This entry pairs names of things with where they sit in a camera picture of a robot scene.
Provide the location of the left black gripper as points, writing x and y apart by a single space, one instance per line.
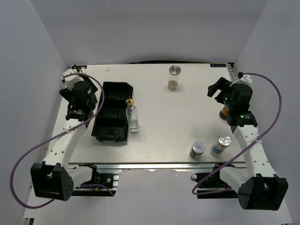
68 95

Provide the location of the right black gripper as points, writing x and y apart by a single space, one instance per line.
221 84

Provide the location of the red cap amber sauce bottle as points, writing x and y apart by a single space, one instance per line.
223 113

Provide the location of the black divided organizer tray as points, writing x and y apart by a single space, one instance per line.
111 123

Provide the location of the tall clear jar with grains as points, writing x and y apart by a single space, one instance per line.
174 75

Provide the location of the blue label silver lid jar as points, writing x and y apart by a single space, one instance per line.
223 141

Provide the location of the square glass oil bottle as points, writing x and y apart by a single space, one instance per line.
132 116

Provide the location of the small jar white red lid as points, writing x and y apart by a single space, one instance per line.
197 149

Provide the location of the round glass bottle gold spout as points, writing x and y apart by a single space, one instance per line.
77 70

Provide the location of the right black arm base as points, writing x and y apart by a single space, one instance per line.
211 184

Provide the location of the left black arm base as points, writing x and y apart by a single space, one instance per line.
93 181

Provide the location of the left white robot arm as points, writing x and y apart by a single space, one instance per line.
51 178

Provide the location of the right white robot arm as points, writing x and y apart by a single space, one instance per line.
261 189

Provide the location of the right blue table sticker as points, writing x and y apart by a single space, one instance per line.
218 65

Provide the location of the blue table sticker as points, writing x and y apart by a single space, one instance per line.
80 67
218 65

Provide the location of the left blue table sticker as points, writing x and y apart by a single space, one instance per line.
80 67

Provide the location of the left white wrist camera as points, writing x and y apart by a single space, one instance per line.
69 79

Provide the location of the aluminium table frame rail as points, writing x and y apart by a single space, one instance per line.
206 167

